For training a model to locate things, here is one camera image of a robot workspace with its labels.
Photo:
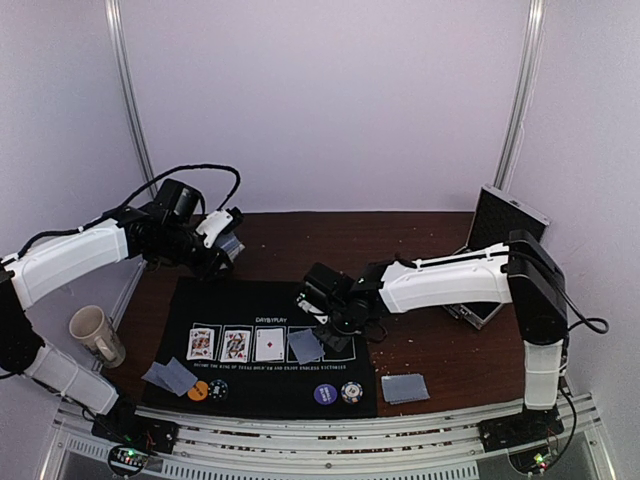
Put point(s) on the clear acrylic dealer button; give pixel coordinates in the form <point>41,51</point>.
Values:
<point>319,315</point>

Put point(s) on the aluminium corner post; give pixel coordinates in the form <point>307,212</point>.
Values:
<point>116,31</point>
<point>523,94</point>

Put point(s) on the aluminium corner post left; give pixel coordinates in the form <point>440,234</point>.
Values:
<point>116,31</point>

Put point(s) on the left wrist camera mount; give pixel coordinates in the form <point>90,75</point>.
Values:
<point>218,223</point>

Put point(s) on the orange big blind button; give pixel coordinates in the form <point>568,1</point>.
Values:
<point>199,392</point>

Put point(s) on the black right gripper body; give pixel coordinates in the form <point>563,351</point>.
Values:
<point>333,327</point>

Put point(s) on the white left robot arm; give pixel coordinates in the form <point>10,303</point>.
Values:
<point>41,269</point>

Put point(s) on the beige ceramic mug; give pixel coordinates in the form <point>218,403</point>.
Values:
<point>92,328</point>

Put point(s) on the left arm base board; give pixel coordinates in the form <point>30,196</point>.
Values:
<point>137,439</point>

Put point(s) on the aluminium poker chip case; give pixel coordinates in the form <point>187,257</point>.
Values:
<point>496,214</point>

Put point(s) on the poker chip stack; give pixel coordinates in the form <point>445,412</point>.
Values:
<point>352,392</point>

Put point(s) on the right arm base board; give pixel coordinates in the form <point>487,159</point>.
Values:
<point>531,437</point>

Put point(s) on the deck of playing cards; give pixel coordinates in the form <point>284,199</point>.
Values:
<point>231,245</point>

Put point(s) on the black poker mat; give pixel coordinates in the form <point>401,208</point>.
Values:
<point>262,390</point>

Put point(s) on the aluminium front frame rails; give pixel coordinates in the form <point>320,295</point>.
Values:
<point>443,445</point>

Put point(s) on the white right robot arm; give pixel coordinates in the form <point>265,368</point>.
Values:
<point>518,272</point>

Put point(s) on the aluminium corner post right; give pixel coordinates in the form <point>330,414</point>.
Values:
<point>523,94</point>

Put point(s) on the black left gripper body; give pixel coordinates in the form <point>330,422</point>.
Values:
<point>174,247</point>

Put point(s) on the single playing card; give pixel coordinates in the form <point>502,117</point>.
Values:
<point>406,388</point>

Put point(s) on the face-up king of diamonds card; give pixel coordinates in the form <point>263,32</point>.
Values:
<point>201,344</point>

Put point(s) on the face-up ace of diamonds card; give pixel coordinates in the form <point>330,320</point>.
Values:
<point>269,344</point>

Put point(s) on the black green chip stack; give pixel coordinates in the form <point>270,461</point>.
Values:
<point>218,390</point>

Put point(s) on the dealt playing card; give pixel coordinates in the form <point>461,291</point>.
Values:
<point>177,377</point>
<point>155,375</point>

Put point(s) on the purple small blind button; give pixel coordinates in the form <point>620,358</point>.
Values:
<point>325,394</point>

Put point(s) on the face-up queen of hearts card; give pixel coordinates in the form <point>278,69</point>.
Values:
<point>236,346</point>

